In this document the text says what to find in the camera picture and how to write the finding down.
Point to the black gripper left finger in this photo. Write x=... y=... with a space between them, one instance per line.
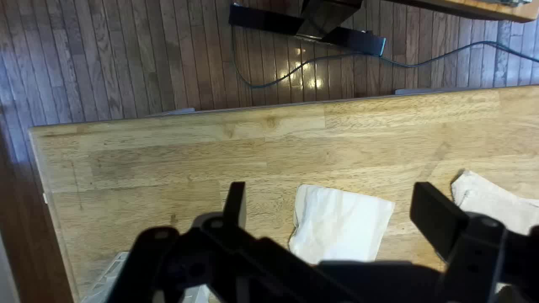
x=234 y=203

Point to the black floor stand base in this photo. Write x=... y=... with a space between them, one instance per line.
x=269 y=20

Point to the crumpled white paper napkin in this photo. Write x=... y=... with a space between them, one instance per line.
x=493 y=205

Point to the wooden robot cart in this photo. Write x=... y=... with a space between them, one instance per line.
x=472 y=9

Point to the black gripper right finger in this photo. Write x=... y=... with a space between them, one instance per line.
x=435 y=220

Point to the flat white paper napkin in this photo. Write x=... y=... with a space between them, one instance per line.
x=337 y=225

